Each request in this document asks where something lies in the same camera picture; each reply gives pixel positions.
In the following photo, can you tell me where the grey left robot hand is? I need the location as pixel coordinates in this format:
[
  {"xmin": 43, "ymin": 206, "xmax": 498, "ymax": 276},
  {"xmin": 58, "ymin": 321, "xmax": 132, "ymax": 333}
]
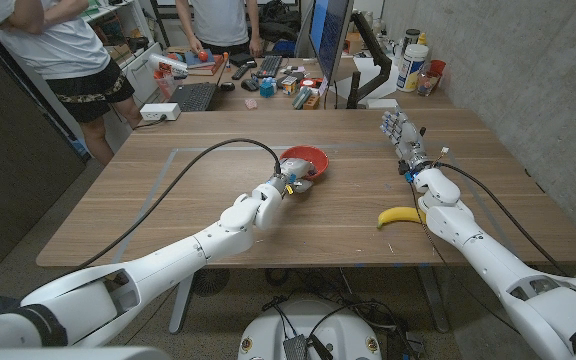
[{"xmin": 266, "ymin": 157, "xmax": 315, "ymax": 197}]

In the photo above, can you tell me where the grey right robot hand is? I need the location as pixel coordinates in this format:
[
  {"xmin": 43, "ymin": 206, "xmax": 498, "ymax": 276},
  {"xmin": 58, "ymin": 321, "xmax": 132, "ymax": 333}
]
[{"xmin": 380, "ymin": 107, "xmax": 434, "ymax": 177}]

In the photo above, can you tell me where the red bowl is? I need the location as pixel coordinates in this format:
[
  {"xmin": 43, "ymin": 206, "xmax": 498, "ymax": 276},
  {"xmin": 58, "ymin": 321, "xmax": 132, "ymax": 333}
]
[{"xmin": 278, "ymin": 144, "xmax": 330, "ymax": 181}]

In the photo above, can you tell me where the yellow toy banana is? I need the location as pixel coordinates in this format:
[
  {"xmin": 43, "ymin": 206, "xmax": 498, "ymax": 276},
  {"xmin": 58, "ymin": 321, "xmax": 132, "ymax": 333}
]
[{"xmin": 377, "ymin": 206, "xmax": 427, "ymax": 230}]

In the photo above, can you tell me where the clear glass jar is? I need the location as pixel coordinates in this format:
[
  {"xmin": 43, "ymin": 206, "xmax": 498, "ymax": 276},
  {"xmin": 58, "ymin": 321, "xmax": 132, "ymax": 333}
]
[{"xmin": 416, "ymin": 67, "xmax": 442, "ymax": 97}]

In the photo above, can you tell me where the white canister blue label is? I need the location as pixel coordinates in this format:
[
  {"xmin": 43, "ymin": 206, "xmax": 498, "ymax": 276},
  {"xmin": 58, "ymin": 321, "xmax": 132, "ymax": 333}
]
[{"xmin": 396, "ymin": 43, "xmax": 430, "ymax": 93}]

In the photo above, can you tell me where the white paper box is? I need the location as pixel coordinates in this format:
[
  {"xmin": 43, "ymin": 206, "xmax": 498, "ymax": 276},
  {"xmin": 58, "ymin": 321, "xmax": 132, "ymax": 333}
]
[{"xmin": 352, "ymin": 54, "xmax": 402, "ymax": 101}]

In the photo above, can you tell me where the black keyboard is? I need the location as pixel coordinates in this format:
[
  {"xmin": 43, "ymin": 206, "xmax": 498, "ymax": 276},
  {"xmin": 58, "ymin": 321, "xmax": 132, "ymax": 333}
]
[{"xmin": 255, "ymin": 54, "xmax": 284, "ymax": 79}]

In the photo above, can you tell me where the black laptop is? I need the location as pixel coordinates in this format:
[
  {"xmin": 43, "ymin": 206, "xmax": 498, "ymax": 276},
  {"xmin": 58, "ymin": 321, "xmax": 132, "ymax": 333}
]
[{"xmin": 166, "ymin": 52, "xmax": 230, "ymax": 112}]

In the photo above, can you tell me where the black computer monitor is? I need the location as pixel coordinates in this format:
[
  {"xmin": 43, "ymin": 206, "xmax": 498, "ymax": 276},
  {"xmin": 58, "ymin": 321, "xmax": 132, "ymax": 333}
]
[{"xmin": 307, "ymin": 0, "xmax": 355, "ymax": 84}]

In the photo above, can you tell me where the stack of books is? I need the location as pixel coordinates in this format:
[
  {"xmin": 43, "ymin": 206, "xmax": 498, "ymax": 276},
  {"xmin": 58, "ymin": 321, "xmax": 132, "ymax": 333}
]
[{"xmin": 182, "ymin": 48, "xmax": 225, "ymax": 77}]

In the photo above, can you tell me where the black round floor fan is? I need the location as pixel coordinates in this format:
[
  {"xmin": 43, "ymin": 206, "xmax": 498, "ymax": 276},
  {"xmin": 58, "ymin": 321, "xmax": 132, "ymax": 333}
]
[{"xmin": 191, "ymin": 268, "xmax": 231, "ymax": 298}]

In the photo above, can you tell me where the white power strip box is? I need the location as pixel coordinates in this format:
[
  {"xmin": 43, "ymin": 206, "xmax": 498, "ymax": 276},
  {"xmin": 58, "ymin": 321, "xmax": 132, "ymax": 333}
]
[{"xmin": 139, "ymin": 102, "xmax": 182, "ymax": 122}]

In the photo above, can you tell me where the black backpack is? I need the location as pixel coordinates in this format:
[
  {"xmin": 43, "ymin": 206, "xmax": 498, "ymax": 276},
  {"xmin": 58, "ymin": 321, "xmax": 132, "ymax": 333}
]
[{"xmin": 257, "ymin": 0, "xmax": 299, "ymax": 44}]

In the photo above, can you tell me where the white robot torso base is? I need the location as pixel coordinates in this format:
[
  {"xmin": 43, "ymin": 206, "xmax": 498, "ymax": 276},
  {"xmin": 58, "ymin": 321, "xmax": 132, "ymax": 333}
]
[{"xmin": 237, "ymin": 298, "xmax": 383, "ymax": 360}]

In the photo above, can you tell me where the grey table leg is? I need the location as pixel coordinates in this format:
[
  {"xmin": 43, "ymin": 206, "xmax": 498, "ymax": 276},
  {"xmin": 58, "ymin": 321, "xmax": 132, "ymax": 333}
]
[
  {"xmin": 416, "ymin": 265, "xmax": 450, "ymax": 334},
  {"xmin": 168, "ymin": 268, "xmax": 197, "ymax": 335}
]

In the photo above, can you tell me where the white silver roll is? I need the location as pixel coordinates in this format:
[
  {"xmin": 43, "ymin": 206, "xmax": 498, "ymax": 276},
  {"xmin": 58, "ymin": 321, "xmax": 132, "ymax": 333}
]
[{"xmin": 147, "ymin": 52, "xmax": 189, "ymax": 79}]

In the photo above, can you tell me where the person in grey t-shirt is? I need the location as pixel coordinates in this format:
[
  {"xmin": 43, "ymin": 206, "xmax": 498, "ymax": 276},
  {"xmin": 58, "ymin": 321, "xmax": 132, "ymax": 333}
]
[{"xmin": 175, "ymin": 0, "xmax": 264, "ymax": 59}]

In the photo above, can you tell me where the white shelf unit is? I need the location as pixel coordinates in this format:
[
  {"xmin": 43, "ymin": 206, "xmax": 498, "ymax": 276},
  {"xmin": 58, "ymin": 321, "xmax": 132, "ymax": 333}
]
[{"xmin": 80, "ymin": 0, "xmax": 164, "ymax": 104}]

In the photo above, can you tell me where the person in black shorts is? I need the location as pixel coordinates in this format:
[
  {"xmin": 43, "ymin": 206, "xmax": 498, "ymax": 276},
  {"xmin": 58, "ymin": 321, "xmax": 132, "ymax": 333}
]
[{"xmin": 0, "ymin": 0, "xmax": 144, "ymax": 166}]

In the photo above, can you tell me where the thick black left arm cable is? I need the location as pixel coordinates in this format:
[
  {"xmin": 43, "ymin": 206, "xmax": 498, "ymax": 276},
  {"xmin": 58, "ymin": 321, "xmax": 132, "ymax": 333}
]
[{"xmin": 75, "ymin": 137, "xmax": 283, "ymax": 271}]

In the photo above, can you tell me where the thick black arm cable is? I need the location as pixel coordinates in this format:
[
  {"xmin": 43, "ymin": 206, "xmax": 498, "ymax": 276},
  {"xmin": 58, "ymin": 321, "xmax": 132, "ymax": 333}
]
[
  {"xmin": 432, "ymin": 161, "xmax": 568, "ymax": 277},
  {"xmin": 75, "ymin": 137, "xmax": 283, "ymax": 271}
]

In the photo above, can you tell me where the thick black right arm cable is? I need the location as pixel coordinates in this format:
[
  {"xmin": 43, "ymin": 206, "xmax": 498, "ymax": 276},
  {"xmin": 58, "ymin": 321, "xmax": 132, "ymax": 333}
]
[{"xmin": 432, "ymin": 161, "xmax": 568, "ymax": 277}]

